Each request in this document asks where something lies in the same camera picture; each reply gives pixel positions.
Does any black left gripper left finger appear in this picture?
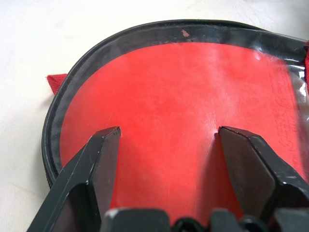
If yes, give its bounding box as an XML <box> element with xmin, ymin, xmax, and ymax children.
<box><xmin>28</xmin><ymin>126</ymin><xmax>121</xmax><ymax>232</ymax></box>

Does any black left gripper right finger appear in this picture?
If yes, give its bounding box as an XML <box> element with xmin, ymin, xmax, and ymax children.
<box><xmin>218</xmin><ymin>125</ymin><xmax>309</xmax><ymax>218</ymax></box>

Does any red table tennis paddle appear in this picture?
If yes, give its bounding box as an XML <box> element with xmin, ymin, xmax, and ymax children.
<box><xmin>59</xmin><ymin>43</ymin><xmax>297</xmax><ymax>227</ymax></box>

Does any black zippered paddle case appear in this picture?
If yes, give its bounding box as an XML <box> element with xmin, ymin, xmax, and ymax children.
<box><xmin>42</xmin><ymin>18</ymin><xmax>309</xmax><ymax>232</ymax></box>

